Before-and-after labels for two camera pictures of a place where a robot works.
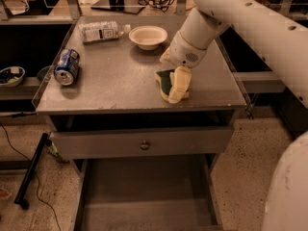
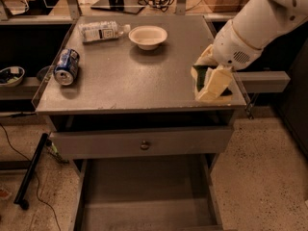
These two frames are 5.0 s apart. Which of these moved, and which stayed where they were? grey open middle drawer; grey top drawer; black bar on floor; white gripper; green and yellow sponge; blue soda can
Moved: green and yellow sponge; white gripper
Stayed: black bar on floor; grey top drawer; grey open middle drawer; blue soda can
